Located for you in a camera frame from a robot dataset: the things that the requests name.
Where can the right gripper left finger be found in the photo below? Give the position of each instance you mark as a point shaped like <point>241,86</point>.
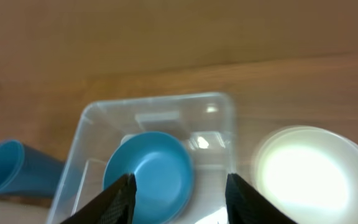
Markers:
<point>115,205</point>

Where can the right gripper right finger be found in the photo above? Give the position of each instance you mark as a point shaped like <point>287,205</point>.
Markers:
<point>245,205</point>

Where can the blue bowl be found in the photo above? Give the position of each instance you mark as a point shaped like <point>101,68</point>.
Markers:
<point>163,172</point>

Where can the cream bowl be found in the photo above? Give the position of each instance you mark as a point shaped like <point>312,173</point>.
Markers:
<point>310,174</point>

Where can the clear plastic storage bin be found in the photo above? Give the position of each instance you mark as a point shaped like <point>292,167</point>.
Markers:
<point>203,123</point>

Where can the dark blue tall cup right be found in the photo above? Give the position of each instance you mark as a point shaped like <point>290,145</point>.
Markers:
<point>27,172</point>

